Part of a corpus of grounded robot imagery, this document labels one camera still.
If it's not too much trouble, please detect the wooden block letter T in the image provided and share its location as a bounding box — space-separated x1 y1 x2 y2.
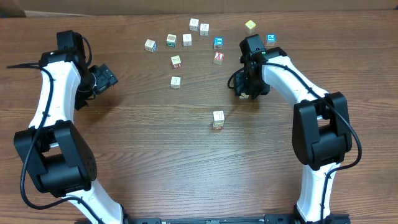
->
213 110 224 125

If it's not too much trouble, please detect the wooden block yellow letter S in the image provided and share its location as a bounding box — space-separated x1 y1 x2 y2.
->
213 123 224 128

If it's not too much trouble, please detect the wooden block red letter U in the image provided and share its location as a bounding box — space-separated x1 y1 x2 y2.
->
170 77 181 89

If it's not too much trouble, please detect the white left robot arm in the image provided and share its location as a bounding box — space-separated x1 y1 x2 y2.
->
14 30 129 223

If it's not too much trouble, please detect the wooden block red top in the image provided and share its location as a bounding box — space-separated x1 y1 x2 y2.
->
213 52 224 65

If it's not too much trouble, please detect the wooden block blue letter P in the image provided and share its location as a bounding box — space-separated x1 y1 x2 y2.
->
266 34 276 47

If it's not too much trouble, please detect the wooden block blue top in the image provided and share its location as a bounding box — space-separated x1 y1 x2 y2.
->
213 37 224 49

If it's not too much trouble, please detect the wooden block car picture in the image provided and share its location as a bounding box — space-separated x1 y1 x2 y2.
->
144 39 157 52

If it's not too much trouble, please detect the wooden block umbrella picture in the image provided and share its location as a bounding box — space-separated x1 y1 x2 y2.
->
200 23 209 36

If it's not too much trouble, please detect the wooden block red number 13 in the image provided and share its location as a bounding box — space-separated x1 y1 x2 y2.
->
170 55 182 69

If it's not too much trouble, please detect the wooden block green letter B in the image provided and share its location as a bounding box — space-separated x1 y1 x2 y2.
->
166 34 177 47

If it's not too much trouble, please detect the wooden block blue side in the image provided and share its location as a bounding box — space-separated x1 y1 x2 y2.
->
182 34 192 47

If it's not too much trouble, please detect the plain wooden block far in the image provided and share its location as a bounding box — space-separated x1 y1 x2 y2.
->
189 18 200 31

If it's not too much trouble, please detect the cardboard backdrop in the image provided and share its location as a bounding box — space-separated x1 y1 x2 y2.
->
1 0 397 17

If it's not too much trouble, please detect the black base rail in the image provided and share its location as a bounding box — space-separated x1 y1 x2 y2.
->
124 213 352 224

